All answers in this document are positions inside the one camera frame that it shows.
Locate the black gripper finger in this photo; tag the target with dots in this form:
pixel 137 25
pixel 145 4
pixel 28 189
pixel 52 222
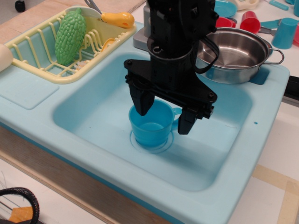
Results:
pixel 186 120
pixel 142 99

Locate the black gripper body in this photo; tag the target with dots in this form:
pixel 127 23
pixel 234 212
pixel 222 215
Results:
pixel 174 80

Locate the blue plastic cup with handle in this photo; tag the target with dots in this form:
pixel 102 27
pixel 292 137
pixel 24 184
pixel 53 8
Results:
pixel 153 129

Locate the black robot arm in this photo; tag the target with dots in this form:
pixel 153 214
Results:
pixel 176 29

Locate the red plastic cup lying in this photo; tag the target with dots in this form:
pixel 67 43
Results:
pixel 223 22

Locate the stainless steel pot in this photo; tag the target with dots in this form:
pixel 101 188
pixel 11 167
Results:
pixel 241 56

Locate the grey toy faucet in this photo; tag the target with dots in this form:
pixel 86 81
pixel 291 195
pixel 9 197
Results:
pixel 140 38

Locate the light blue toy sink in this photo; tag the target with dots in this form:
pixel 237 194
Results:
pixel 86 117

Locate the orange toy plate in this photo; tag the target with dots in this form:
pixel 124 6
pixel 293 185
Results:
pixel 107 43

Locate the blue plastic plate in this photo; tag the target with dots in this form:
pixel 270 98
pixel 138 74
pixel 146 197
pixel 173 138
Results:
pixel 225 8

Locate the yellow dish rack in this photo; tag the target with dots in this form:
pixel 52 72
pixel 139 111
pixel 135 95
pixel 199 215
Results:
pixel 34 50

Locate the green toy bitter gourd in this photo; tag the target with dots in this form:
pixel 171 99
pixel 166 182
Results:
pixel 70 36

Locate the white toy appliance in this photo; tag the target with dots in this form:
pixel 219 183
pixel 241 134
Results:
pixel 245 4

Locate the black bar at right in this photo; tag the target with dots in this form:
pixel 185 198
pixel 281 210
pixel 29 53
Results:
pixel 292 88

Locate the blue toy knife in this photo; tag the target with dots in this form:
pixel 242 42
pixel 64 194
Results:
pixel 269 27

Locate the blue toy utensil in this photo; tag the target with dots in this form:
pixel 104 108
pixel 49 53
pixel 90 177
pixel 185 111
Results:
pixel 278 5

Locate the black caster wheel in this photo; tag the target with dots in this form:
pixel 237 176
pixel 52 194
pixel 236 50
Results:
pixel 20 6

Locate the orange paper tag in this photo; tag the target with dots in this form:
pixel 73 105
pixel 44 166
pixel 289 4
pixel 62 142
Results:
pixel 21 214

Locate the orange handled toy utensil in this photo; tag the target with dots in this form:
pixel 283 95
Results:
pixel 122 19

